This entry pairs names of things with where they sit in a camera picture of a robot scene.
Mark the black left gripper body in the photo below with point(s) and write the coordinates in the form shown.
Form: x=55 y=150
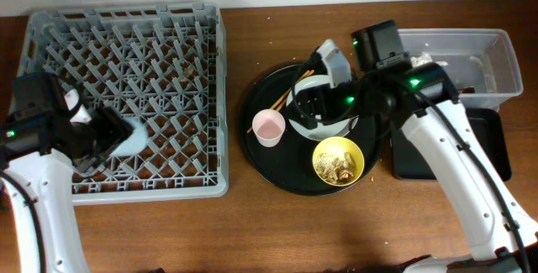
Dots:
x=103 y=136

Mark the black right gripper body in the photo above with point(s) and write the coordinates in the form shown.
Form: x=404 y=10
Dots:
x=351 y=97

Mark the blue plastic cup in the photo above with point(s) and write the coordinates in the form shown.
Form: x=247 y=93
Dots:
x=136 y=142

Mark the white napkin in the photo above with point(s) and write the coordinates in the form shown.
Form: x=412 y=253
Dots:
x=425 y=58

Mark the pink plastic cup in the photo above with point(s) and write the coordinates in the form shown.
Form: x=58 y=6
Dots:
x=268 y=125

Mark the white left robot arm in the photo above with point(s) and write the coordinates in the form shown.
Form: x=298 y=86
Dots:
x=47 y=137

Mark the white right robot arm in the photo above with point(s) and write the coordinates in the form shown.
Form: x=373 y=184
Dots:
x=424 y=104

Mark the grey plastic dishwasher rack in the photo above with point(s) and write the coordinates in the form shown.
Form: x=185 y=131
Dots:
x=164 y=65

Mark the clear plastic waste bin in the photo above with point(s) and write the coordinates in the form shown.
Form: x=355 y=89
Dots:
x=481 y=58

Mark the grey round plate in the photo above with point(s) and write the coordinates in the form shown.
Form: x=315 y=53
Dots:
x=322 y=131

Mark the upper wooden chopstick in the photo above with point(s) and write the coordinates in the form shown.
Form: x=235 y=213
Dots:
x=277 y=105

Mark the wooden chopstick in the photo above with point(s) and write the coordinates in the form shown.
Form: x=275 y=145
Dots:
x=277 y=105
x=270 y=92

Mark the lower wooden chopstick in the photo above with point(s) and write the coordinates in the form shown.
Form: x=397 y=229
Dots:
x=270 y=92

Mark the yellow bowl with food scraps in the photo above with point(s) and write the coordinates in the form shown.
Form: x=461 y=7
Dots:
x=338 y=161

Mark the black rectangular bin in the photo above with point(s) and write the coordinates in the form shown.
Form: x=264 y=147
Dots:
x=408 y=163

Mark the food scraps in clear bin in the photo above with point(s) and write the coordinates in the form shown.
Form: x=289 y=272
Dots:
x=466 y=90

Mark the round black tray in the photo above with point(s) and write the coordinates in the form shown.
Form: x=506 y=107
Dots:
x=288 y=165

